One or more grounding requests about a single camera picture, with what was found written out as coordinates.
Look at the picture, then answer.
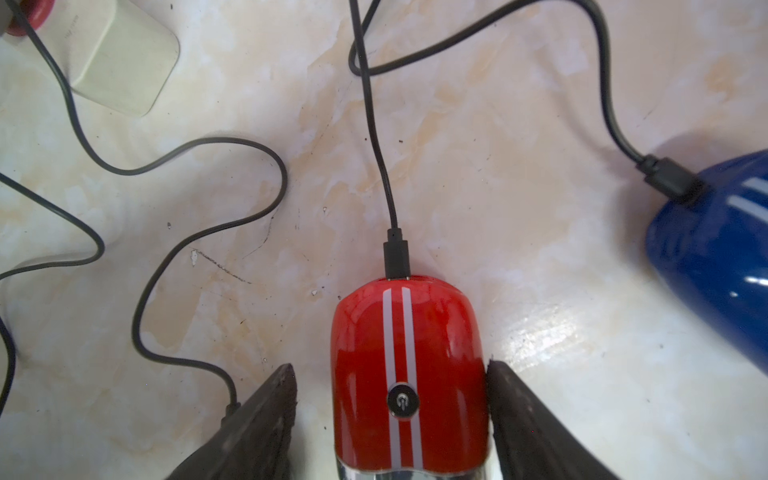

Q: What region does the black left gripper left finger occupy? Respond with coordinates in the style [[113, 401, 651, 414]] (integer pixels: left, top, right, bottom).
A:
[[169, 364, 297, 479]]

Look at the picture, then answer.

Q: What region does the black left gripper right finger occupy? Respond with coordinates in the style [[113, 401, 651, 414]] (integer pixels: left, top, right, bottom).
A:
[[486, 360, 616, 479]]

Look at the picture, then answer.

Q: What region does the black middle shaver cable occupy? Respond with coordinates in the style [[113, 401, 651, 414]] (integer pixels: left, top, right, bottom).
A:
[[0, 0, 289, 421]]

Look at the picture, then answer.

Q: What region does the white power strip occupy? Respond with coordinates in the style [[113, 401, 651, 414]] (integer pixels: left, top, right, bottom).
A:
[[20, 0, 180, 117]]

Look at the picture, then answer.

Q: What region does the black blue shaver cable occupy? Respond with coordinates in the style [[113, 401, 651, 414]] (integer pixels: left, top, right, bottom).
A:
[[347, 0, 706, 202]]

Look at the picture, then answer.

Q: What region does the blue shaver right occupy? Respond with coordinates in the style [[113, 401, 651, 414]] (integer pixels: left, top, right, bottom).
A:
[[645, 151, 767, 371]]

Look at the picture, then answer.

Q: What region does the black red shaver cable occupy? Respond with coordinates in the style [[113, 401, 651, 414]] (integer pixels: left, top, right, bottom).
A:
[[347, 0, 412, 280]]

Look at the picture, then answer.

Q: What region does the red shaver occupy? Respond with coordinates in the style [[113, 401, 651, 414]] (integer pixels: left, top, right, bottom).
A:
[[330, 276, 490, 479]]

